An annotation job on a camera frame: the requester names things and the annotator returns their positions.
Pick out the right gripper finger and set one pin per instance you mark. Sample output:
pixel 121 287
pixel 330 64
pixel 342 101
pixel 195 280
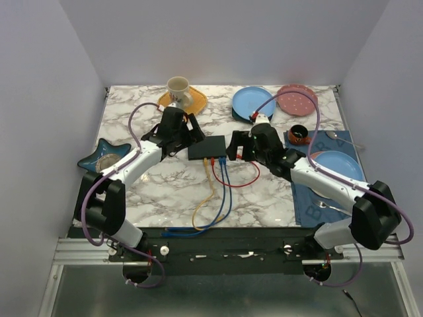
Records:
pixel 235 142
pixel 248 147

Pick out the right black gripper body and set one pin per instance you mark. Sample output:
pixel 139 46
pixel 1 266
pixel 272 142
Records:
pixel 260 155

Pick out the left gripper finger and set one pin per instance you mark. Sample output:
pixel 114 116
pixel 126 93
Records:
pixel 196 136
pixel 196 129

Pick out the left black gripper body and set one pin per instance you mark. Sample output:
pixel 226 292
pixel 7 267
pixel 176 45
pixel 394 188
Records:
pixel 182 137

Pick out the black network switch box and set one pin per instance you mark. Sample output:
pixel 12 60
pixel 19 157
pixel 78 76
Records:
pixel 210 147

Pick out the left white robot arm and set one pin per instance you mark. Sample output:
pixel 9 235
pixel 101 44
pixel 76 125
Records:
pixel 101 203

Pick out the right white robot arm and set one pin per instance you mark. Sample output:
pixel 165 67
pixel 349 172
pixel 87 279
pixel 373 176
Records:
pixel 373 214

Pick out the dark teal plate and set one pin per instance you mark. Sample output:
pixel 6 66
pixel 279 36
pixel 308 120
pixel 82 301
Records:
pixel 243 115

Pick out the yellow woven coaster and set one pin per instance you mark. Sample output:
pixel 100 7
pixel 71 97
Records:
pixel 199 101

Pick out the brown orange cup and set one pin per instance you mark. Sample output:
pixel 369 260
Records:
pixel 299 135

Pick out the cream floral mug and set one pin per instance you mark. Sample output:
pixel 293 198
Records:
pixel 179 91

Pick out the pink dotted plate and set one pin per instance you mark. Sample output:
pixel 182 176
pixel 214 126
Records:
pixel 298 101

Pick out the pink plate under blue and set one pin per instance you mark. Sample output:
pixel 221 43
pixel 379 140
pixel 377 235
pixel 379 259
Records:
pixel 315 155

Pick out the metal spoon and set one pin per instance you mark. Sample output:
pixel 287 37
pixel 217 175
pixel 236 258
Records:
pixel 333 135

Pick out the blue star-shaped dish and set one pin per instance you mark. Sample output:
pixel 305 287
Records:
pixel 104 156

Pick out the light blue plate on mat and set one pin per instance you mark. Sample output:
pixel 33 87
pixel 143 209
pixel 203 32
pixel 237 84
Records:
pixel 341 163

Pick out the blue cloth placemat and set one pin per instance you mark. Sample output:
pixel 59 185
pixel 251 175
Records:
pixel 306 213

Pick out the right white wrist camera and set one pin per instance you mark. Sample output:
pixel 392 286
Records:
pixel 258 118

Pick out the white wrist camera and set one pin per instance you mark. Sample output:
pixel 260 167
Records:
pixel 175 105
pixel 258 118

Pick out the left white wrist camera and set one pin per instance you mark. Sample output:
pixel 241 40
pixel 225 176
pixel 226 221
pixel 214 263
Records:
pixel 175 105

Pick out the black mounting base plate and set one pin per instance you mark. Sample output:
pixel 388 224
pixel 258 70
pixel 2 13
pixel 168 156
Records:
pixel 239 251

